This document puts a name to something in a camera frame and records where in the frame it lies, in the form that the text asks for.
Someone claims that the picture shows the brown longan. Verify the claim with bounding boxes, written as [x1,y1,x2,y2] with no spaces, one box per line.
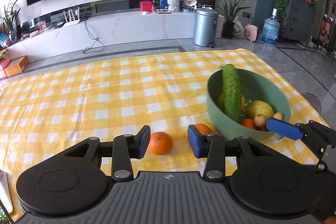
[253,114,266,128]
[273,112,284,121]

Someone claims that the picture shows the orange tangerine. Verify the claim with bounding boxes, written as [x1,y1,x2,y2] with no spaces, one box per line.
[240,118,256,130]
[148,132,173,156]
[194,123,213,135]

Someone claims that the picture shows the small red fruit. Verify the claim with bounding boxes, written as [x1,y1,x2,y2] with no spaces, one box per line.
[256,126,268,132]

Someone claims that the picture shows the yellow-green pear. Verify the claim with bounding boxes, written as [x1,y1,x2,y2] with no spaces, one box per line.
[247,100,274,119]

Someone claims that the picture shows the green cucumber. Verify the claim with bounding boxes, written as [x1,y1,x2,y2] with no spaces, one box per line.
[222,64,241,122]

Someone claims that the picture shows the red-green apple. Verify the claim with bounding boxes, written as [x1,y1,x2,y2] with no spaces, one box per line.
[215,93,245,112]

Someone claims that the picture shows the green colander bowl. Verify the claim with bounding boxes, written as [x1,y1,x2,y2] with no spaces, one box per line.
[207,69,291,142]

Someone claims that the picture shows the yellow checkered tablecloth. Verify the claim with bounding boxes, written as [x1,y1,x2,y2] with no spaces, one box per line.
[1,49,322,219]

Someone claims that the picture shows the blue water jug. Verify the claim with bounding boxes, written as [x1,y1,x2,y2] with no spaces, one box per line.
[261,9,280,45]

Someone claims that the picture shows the pink piglet heater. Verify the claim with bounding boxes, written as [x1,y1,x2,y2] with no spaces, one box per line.
[244,23,259,42]

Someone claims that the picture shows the white plastic bag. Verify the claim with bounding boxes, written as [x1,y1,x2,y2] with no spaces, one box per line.
[232,16,245,39]

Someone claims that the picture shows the dark grey drawer cabinet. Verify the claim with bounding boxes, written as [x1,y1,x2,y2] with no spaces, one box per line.
[281,0,315,44]

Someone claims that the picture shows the silver pedal trash bin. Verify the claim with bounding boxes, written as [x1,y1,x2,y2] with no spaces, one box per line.
[193,8,219,48]

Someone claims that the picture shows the potted long-leaf plant right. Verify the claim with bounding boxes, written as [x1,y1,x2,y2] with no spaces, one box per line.
[215,0,251,39]

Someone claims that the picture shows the orange cardboard box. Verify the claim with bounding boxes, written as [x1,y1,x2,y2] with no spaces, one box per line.
[5,56,29,77]

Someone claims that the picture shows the white marble tv cabinet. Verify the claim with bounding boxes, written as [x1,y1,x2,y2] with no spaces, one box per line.
[4,10,225,63]

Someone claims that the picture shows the white wifi router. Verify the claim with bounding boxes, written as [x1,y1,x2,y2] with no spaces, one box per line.
[63,7,80,27]

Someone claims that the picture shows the red box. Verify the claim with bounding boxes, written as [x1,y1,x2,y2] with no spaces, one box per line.
[139,0,153,13]

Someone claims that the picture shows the stack of books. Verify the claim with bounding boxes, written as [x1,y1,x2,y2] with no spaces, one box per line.
[0,49,11,79]

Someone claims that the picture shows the potted plant on cabinet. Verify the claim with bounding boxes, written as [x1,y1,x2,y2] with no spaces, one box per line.
[1,0,21,43]

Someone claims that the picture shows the black power cable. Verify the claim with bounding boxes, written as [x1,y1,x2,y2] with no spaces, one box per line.
[82,20,106,55]

